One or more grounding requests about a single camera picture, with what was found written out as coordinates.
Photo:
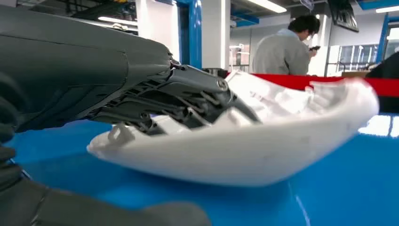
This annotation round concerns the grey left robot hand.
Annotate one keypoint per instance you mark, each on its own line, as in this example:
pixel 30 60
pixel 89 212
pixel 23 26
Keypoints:
pixel 78 62

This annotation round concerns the blue metal shelf rack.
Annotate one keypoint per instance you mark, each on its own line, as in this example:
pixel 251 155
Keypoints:
pixel 343 187

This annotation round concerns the ceiling light strip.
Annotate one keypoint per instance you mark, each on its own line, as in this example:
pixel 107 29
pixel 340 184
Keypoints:
pixel 268 5
pixel 388 9
pixel 117 21

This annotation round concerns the red barrier belt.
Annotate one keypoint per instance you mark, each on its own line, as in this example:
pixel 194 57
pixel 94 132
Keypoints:
pixel 280 80

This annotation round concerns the black phone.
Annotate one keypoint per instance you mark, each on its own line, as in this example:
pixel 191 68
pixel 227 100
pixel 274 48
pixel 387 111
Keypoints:
pixel 315 48

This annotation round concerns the black hanging monitor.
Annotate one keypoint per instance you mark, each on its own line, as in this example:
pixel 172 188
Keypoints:
pixel 343 15

